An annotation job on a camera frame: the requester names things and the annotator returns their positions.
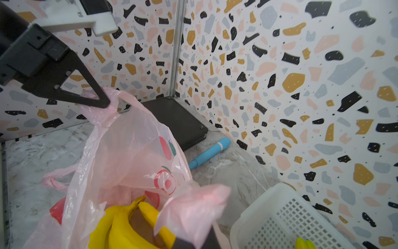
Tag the blue cylindrical tube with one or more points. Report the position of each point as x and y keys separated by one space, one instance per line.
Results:
x=221 y=145

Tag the pink plastic bag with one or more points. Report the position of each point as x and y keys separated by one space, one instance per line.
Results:
x=131 y=154

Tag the yellow banana bunch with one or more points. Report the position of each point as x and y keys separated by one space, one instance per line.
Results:
x=304 y=244
x=114 y=230

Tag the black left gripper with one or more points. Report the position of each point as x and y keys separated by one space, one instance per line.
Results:
x=45 y=66

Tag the black ribbed carry case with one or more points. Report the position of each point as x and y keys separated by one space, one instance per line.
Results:
x=185 y=127

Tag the white perforated plastic basket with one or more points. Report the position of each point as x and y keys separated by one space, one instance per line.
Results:
x=280 y=216

